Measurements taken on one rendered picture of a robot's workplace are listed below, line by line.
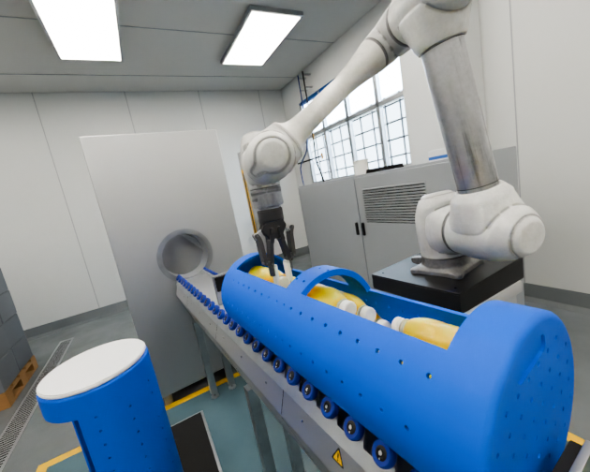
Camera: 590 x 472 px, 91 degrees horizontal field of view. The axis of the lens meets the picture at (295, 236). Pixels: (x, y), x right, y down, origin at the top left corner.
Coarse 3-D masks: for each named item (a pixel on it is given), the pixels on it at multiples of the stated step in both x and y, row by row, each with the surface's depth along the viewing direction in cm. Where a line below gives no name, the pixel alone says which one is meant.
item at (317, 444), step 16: (176, 288) 211; (208, 288) 180; (192, 304) 170; (208, 320) 142; (224, 336) 122; (224, 352) 136; (240, 352) 107; (240, 368) 106; (256, 368) 95; (288, 368) 85; (256, 384) 94; (272, 384) 86; (272, 400) 85; (288, 400) 77; (320, 400) 71; (288, 416) 77; (304, 416) 71; (288, 432) 99; (304, 432) 70; (320, 432) 66; (368, 432) 60; (304, 448) 82; (320, 448) 65; (336, 448) 61; (368, 448) 56; (320, 464) 69; (336, 464) 61; (352, 464) 57; (400, 464) 52
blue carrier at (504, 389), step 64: (256, 256) 104; (256, 320) 78; (320, 320) 56; (448, 320) 60; (512, 320) 36; (320, 384) 56; (384, 384) 41; (448, 384) 35; (512, 384) 33; (448, 448) 33; (512, 448) 33
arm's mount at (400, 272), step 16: (384, 272) 113; (400, 272) 109; (480, 272) 93; (496, 272) 91; (512, 272) 96; (384, 288) 109; (400, 288) 102; (416, 288) 96; (432, 288) 90; (448, 288) 87; (464, 288) 85; (480, 288) 87; (496, 288) 92; (432, 304) 92; (448, 304) 86; (464, 304) 84
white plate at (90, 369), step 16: (96, 352) 95; (112, 352) 92; (128, 352) 90; (64, 368) 88; (80, 368) 86; (96, 368) 84; (112, 368) 82; (48, 384) 80; (64, 384) 79; (80, 384) 77; (96, 384) 77
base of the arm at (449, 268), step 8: (416, 256) 113; (464, 256) 95; (424, 264) 102; (432, 264) 99; (440, 264) 97; (448, 264) 96; (456, 264) 95; (464, 264) 95; (472, 264) 97; (416, 272) 104; (424, 272) 101; (432, 272) 99; (440, 272) 97; (448, 272) 95; (456, 272) 93; (464, 272) 94
